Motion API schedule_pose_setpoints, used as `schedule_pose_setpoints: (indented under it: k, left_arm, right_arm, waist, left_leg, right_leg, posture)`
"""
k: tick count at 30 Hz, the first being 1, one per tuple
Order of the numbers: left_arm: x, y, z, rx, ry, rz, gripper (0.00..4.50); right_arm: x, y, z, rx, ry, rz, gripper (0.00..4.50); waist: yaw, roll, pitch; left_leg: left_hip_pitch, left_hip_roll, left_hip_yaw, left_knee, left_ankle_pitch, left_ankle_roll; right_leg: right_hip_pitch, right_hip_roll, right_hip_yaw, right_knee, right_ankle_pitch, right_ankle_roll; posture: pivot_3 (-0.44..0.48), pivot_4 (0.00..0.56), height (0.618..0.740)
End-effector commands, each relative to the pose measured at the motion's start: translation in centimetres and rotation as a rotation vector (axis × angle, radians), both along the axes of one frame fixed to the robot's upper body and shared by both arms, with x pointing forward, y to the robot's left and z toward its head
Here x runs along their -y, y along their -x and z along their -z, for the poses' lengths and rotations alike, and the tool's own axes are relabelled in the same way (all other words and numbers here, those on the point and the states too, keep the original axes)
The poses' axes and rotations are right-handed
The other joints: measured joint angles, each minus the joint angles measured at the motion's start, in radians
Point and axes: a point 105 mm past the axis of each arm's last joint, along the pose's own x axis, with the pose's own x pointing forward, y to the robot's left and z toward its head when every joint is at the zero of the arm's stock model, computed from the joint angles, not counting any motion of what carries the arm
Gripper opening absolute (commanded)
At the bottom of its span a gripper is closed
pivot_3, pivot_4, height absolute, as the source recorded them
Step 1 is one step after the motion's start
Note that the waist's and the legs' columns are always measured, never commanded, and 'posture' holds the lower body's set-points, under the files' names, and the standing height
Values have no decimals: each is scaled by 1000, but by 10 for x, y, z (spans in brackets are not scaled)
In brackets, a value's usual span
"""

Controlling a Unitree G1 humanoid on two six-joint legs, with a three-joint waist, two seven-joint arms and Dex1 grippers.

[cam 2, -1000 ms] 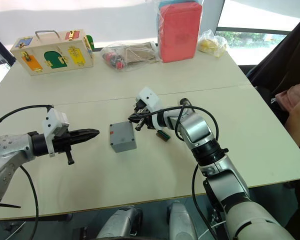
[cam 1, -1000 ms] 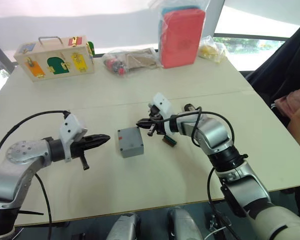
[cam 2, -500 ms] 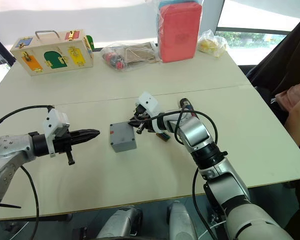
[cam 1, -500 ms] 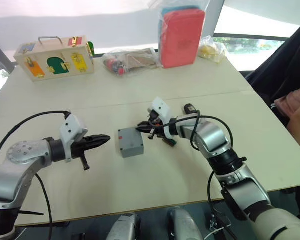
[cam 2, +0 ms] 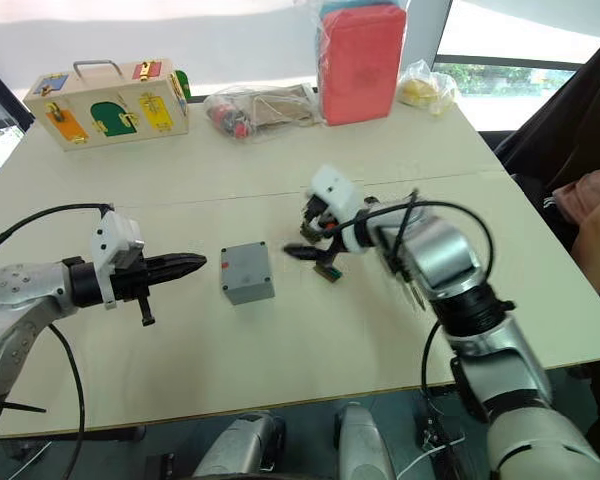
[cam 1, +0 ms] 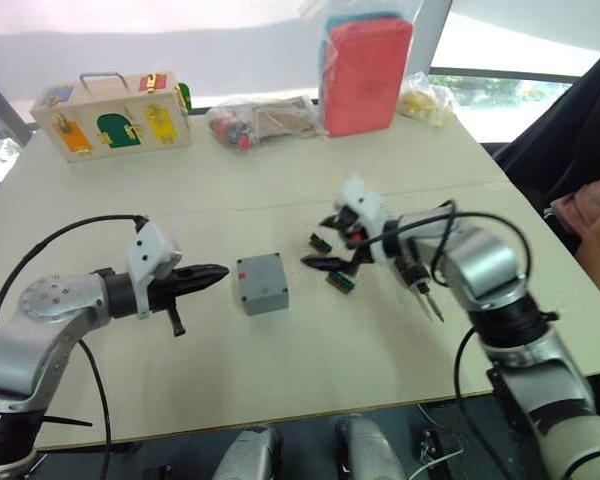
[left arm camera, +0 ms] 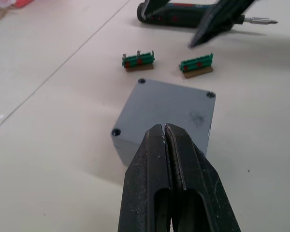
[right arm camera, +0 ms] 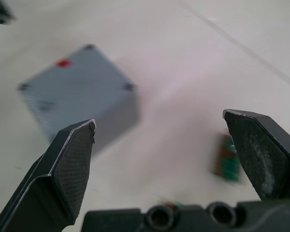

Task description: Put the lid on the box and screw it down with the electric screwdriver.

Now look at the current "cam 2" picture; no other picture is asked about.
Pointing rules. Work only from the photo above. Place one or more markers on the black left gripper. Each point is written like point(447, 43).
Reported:
point(130, 282)

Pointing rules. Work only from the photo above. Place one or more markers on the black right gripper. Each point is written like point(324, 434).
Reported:
point(316, 220)

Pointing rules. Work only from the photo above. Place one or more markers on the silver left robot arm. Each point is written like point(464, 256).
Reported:
point(15, 310)

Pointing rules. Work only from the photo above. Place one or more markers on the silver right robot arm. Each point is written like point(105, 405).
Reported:
point(505, 360)

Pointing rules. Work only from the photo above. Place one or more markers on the grey plastic box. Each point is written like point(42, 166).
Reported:
point(247, 275)

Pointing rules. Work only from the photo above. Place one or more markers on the wooden lock box coloured doors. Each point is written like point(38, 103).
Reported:
point(115, 107)

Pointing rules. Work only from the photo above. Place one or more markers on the small brown green part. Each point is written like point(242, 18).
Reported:
point(328, 273)

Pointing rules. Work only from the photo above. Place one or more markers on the plastic bag of small parts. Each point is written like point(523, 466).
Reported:
point(260, 112)

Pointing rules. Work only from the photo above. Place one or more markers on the silver rounded robot leg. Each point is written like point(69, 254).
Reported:
point(362, 442)
point(240, 447)

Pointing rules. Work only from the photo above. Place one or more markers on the red foam block in bag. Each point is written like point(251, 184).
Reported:
point(360, 65)

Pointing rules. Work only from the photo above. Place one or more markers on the plastic bag with yellow item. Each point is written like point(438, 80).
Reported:
point(425, 90)

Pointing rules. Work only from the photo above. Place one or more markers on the person in pink clothing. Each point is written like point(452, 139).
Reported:
point(597, 220)

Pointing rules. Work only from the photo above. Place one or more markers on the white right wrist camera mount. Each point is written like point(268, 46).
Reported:
point(337, 192)

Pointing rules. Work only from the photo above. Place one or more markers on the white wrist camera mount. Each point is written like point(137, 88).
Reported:
point(337, 192)
point(115, 235)

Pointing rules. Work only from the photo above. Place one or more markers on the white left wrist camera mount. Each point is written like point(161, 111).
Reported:
point(115, 235)

